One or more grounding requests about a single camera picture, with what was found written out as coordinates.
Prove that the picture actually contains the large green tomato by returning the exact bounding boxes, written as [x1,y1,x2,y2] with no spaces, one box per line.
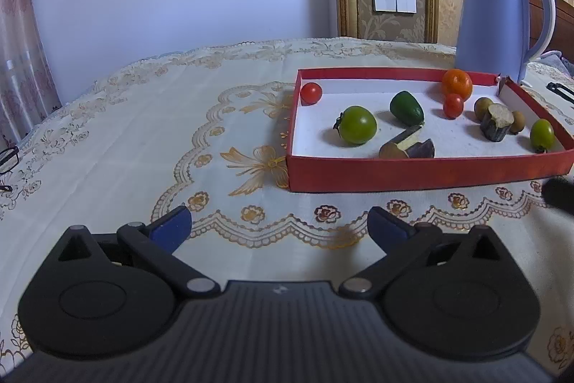
[334,105,378,146]

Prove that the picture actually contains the black clip with red tip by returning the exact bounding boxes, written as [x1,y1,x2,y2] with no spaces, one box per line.
[546,82,574,104]

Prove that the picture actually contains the small green tomato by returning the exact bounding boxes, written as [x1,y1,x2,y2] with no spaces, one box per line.
[530,118,556,153]

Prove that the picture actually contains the blue electric kettle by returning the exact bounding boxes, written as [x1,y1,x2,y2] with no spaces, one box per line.
[455,0,557,84]

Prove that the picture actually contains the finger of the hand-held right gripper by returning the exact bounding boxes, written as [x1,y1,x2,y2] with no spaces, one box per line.
[540,176,574,214]

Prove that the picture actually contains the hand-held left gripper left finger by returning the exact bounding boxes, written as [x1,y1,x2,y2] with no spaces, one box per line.
[57,205,221,300]

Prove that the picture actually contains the pink patterned curtain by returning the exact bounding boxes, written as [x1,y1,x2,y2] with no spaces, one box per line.
[0,0,62,144]

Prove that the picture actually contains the red cherry tomato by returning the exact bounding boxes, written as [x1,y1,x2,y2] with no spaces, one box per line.
[443,93,465,119]
[300,82,324,106]

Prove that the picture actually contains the dark green oval fruit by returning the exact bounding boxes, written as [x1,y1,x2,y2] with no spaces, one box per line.
[389,90,425,126]

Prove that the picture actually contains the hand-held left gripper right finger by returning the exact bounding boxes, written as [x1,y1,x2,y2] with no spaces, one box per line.
[339,206,512,300]

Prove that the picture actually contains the embroidered cream tablecloth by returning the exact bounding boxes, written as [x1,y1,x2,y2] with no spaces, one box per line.
[0,37,574,383]

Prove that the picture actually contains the pale patterned bedding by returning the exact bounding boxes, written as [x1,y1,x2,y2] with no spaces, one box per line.
[531,50,574,78]

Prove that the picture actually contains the red cardboard box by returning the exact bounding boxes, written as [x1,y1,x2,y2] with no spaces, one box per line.
[286,67,574,193]

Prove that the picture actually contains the black eyeglasses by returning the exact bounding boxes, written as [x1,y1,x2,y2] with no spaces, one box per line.
[0,146,21,192]

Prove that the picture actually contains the orange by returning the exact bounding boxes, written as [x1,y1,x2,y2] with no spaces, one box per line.
[441,69,474,100]

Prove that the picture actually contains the eggplant chunk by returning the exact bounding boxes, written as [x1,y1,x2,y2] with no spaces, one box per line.
[480,103,516,142]

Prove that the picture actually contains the wooden headboard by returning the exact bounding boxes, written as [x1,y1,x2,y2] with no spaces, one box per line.
[527,0,574,65]

